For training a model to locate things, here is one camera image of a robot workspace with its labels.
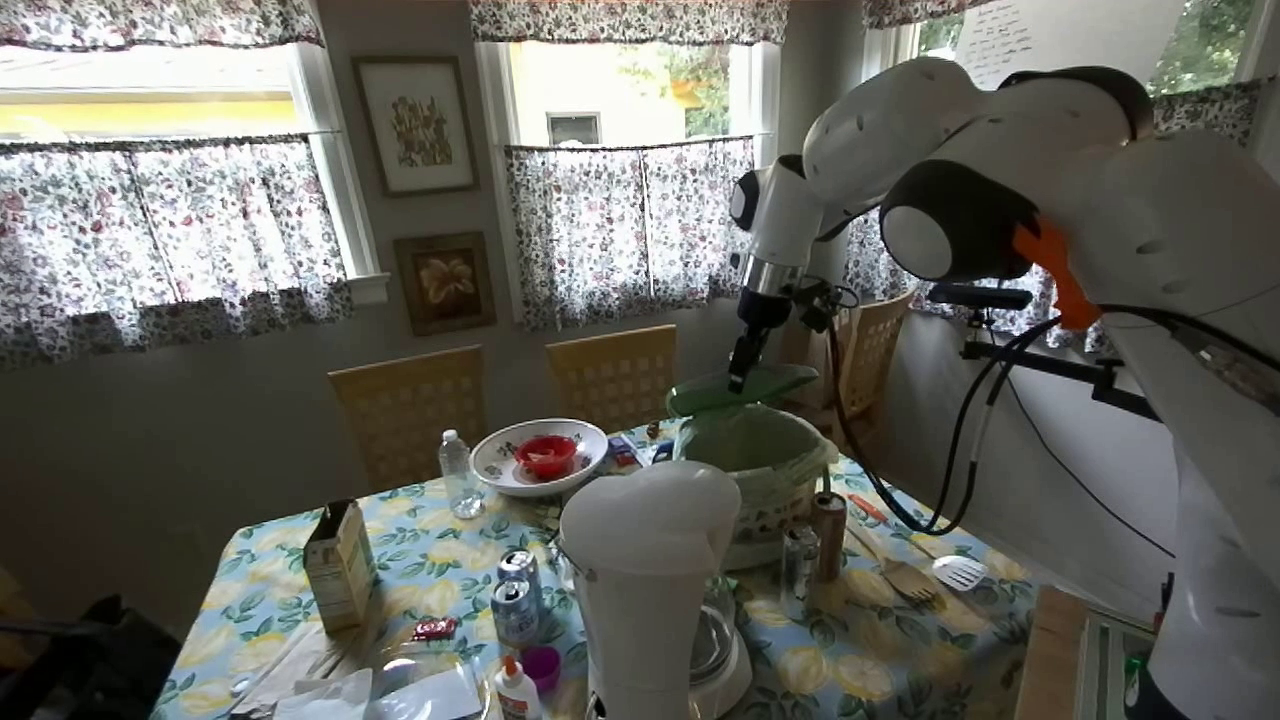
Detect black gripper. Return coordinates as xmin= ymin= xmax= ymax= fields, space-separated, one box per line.
xmin=720 ymin=286 xmax=802 ymax=393

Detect green bin lid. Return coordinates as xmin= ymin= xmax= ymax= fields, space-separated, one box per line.
xmin=665 ymin=359 xmax=818 ymax=420

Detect silver drink can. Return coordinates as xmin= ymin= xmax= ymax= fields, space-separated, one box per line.
xmin=487 ymin=554 xmax=551 ymax=651

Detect orange carrot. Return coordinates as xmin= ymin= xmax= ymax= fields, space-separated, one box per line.
xmin=845 ymin=491 xmax=895 ymax=527

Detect small clear glass jar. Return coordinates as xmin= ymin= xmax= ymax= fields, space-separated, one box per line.
xmin=781 ymin=527 xmax=814 ymax=605

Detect red food piece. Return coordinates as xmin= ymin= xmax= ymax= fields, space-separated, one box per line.
xmin=512 ymin=434 xmax=582 ymax=485

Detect white plate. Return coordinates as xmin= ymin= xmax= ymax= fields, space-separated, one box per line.
xmin=468 ymin=414 xmax=615 ymax=506

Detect wooden spoon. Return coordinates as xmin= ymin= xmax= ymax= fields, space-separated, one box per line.
xmin=845 ymin=521 xmax=943 ymax=609

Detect glass coffee carafe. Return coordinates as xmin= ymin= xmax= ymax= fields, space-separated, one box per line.
xmin=682 ymin=585 xmax=751 ymax=697

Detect dark framed picture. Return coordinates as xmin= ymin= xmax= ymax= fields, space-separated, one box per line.
xmin=390 ymin=234 xmax=501 ymax=342

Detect clear water bottle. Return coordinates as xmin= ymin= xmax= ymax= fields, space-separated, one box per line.
xmin=437 ymin=429 xmax=487 ymax=521

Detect black metal stand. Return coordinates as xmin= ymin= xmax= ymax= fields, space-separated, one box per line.
xmin=928 ymin=278 xmax=1188 ymax=434

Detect floral window valance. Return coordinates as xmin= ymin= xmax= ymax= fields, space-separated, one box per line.
xmin=463 ymin=0 xmax=790 ymax=48
xmin=0 ymin=0 xmax=326 ymax=56
xmin=861 ymin=0 xmax=992 ymax=31

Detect small purple cup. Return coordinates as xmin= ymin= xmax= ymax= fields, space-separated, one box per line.
xmin=514 ymin=644 xmax=567 ymax=699

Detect lemon print tablecloth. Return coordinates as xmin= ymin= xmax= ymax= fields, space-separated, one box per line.
xmin=149 ymin=420 xmax=1041 ymax=720

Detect light framed floral picture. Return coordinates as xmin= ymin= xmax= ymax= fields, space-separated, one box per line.
xmin=349 ymin=51 xmax=479 ymax=200

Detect white glue bottle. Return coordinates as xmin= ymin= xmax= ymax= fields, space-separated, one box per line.
xmin=490 ymin=651 xmax=551 ymax=720

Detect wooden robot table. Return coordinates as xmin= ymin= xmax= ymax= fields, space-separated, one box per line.
xmin=1012 ymin=585 xmax=1090 ymax=720

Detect handwritten paper sheet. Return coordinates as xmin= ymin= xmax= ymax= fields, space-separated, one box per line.
xmin=953 ymin=0 xmax=1184 ymax=93

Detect brown paper bag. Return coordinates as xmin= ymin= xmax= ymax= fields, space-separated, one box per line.
xmin=298 ymin=498 xmax=384 ymax=635

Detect white paper sheets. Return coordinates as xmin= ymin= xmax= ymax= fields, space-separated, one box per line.
xmin=271 ymin=658 xmax=482 ymax=720

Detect black bag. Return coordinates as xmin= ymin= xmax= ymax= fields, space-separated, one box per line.
xmin=0 ymin=594 xmax=183 ymax=720

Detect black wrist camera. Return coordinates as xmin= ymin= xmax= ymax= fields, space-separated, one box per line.
xmin=790 ymin=278 xmax=849 ymax=331

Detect white bin with green handle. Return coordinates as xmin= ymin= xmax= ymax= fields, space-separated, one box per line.
xmin=673 ymin=398 xmax=845 ymax=576

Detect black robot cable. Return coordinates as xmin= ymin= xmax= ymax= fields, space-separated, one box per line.
xmin=818 ymin=312 xmax=1073 ymax=541

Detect orange cable clip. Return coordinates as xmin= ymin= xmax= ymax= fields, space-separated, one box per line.
xmin=1007 ymin=216 xmax=1106 ymax=337

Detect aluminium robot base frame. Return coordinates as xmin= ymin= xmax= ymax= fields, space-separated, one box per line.
xmin=1076 ymin=614 xmax=1159 ymax=720

